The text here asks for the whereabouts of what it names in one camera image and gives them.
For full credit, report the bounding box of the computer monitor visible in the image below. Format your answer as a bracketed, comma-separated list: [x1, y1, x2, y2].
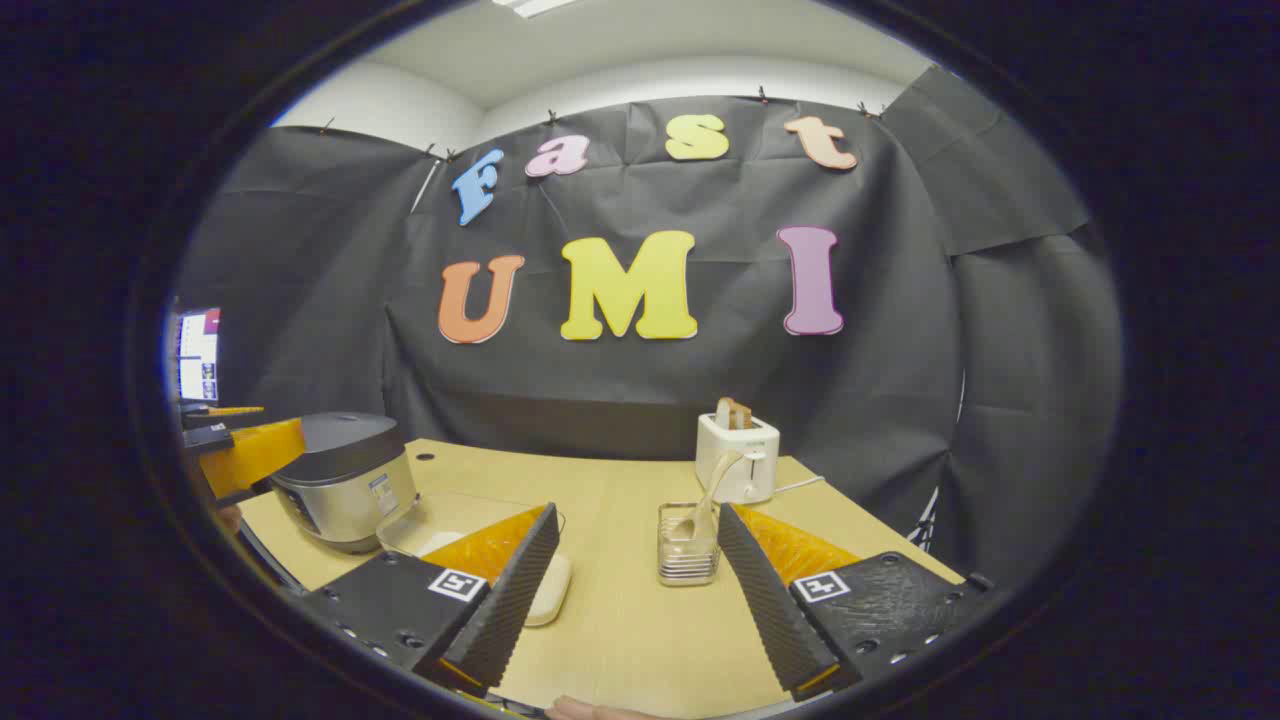
[178, 308, 221, 403]

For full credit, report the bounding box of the silver black rice cooker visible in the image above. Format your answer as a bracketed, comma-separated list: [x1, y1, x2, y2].
[268, 412, 419, 554]

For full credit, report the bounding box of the clear rice container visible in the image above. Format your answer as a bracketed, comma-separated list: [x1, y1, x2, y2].
[378, 495, 573, 628]

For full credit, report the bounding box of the black backdrop cloth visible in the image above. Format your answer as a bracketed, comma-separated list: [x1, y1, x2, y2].
[170, 65, 1126, 601]

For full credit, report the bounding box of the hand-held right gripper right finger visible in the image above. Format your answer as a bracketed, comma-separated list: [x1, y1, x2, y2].
[717, 502, 996, 703]

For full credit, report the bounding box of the white toaster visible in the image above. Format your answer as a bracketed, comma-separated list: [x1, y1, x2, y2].
[695, 412, 781, 506]

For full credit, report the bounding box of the clear wire chopstick holder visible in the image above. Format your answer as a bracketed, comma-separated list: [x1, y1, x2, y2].
[657, 502, 723, 587]

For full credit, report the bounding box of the wooden spoon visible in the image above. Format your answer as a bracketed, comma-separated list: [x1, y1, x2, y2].
[668, 450, 746, 546]

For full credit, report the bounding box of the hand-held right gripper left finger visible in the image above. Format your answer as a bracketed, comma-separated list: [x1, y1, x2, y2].
[300, 503, 561, 699]

